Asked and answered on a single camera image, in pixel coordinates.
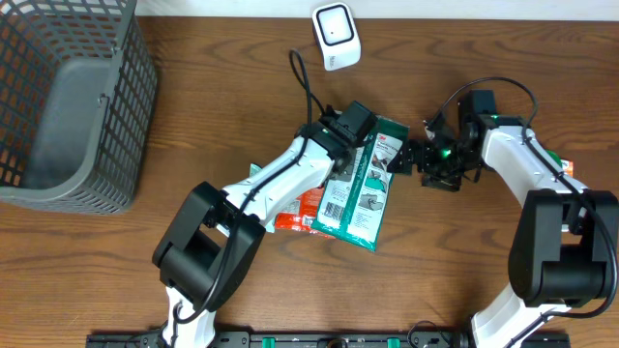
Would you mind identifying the red snack pouch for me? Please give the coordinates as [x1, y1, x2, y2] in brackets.
[275, 188, 332, 239]

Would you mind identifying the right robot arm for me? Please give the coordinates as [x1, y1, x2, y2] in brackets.
[387, 112, 618, 347]

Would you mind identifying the grey plastic mesh basket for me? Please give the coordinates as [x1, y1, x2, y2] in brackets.
[1, 0, 158, 215]

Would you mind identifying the white barcode scanner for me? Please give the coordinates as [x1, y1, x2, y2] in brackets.
[311, 2, 362, 72]

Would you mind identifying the pale green wet wipes pack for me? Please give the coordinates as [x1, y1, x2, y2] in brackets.
[250, 163, 262, 177]

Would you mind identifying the green 3M gloves package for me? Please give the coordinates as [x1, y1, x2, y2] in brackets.
[311, 118, 409, 251]

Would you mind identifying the orange snack packet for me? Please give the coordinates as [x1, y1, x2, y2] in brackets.
[561, 159, 574, 177]

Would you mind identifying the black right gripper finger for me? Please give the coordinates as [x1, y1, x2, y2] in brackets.
[387, 158, 412, 175]
[394, 140, 412, 160]

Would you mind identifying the green-lidded seasoning jar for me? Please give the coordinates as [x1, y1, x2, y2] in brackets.
[545, 150, 563, 169]

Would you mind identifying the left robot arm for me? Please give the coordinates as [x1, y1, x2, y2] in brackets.
[152, 124, 367, 347]

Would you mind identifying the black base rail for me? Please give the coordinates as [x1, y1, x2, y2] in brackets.
[85, 330, 572, 348]

